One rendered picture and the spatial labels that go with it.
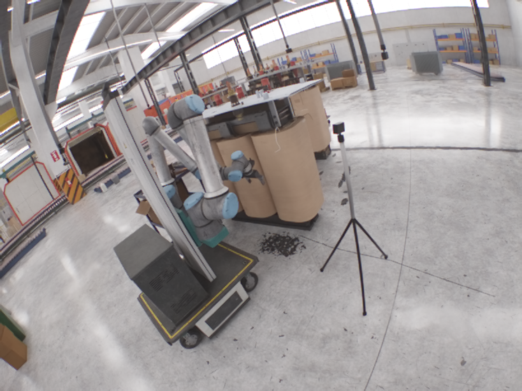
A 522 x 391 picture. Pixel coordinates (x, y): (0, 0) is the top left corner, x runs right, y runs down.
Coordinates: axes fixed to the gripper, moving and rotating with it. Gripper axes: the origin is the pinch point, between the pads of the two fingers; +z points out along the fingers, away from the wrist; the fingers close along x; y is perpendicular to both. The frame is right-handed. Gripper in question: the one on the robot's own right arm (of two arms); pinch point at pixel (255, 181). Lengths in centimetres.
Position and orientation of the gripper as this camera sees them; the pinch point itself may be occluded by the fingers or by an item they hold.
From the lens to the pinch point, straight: 187.2
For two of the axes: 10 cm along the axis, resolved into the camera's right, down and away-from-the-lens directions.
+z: 4.0, 5.3, 7.5
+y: -3.8, 8.4, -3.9
